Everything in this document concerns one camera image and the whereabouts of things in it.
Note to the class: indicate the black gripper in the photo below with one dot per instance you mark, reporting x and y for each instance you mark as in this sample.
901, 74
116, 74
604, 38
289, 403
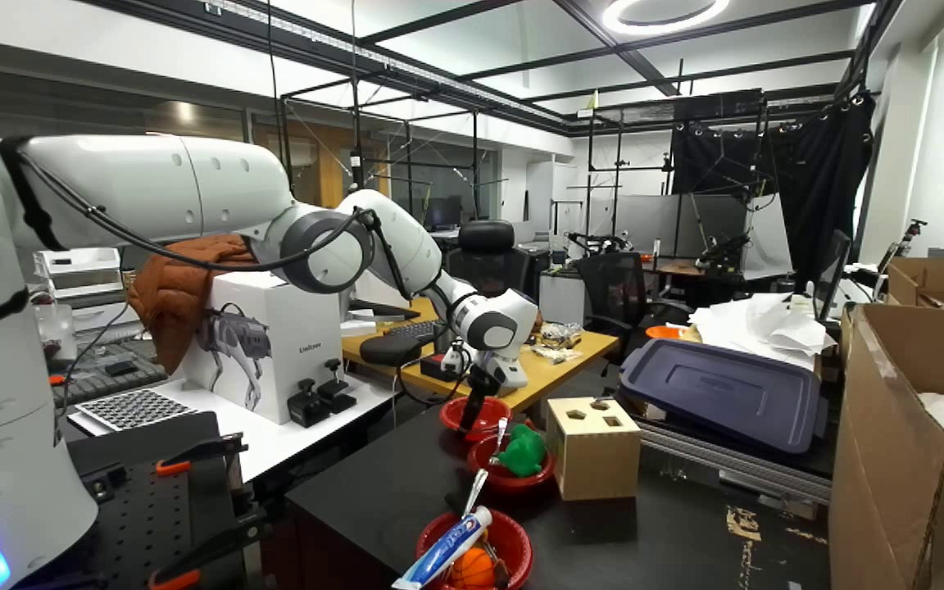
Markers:
480, 381

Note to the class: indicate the green plush toy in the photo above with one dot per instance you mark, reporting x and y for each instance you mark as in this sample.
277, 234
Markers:
525, 451

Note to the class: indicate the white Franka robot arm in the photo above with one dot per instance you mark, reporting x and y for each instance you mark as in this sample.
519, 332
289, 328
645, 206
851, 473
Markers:
154, 186

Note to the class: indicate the red bowl with spoon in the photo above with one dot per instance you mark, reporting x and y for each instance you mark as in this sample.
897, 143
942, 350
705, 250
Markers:
509, 482

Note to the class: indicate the red bowl with toothpaste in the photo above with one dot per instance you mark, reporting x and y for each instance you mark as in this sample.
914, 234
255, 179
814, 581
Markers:
509, 543

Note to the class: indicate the orange fruit toy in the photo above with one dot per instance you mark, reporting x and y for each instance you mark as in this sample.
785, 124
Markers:
476, 568

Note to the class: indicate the orange bowl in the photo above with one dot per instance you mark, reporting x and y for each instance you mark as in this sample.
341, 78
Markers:
669, 332

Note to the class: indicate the white spoon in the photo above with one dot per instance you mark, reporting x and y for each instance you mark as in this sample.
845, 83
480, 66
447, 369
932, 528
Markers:
501, 433

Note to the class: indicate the thin white stick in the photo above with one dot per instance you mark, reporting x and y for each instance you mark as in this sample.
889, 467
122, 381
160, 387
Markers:
476, 493

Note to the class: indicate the wooden desk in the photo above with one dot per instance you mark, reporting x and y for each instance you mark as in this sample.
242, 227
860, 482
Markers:
559, 364

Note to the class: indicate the clear plastic bag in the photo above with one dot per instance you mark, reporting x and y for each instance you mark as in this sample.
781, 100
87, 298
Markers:
559, 343

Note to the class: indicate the wooden shape sorter box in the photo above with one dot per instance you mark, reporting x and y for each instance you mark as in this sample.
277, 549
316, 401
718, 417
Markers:
596, 452

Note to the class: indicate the white blue toothpaste tube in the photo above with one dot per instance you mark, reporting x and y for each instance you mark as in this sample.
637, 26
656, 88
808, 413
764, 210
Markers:
445, 552

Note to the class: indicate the black game controller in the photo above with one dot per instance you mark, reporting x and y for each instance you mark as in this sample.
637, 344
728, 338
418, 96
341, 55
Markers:
323, 401

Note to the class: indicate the black office chair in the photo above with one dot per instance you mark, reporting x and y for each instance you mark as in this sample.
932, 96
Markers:
492, 258

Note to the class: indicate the white workbench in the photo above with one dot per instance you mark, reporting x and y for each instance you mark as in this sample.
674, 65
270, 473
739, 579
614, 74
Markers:
277, 438

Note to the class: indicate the white box with dog print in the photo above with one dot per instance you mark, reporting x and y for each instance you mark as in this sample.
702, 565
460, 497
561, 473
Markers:
262, 344

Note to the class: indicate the brown cloth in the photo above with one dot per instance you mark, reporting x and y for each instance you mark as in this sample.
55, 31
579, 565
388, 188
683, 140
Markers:
171, 297

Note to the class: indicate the black clamp rack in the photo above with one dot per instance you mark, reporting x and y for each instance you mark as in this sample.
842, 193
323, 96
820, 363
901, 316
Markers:
154, 502

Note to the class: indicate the white printer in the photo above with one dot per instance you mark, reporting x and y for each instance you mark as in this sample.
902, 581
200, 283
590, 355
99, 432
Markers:
79, 281

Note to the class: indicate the black curtain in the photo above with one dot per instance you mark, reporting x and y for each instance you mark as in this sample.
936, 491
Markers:
812, 164

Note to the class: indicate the large brown cardboard box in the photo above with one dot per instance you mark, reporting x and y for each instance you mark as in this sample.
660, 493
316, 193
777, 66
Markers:
901, 461

